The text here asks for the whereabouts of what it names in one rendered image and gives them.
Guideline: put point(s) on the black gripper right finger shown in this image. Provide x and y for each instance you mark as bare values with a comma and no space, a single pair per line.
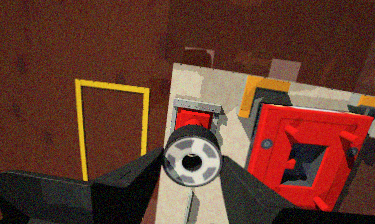
248,201

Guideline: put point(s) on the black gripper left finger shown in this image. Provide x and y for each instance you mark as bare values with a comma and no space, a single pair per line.
118,197

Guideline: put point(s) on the yellow rectangular outline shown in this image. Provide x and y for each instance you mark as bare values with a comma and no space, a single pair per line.
80,83

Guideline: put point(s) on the beige flat slab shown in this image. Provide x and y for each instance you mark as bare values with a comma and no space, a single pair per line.
234,99

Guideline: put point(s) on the black wheel with grey hub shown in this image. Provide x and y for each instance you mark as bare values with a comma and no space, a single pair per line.
192,171

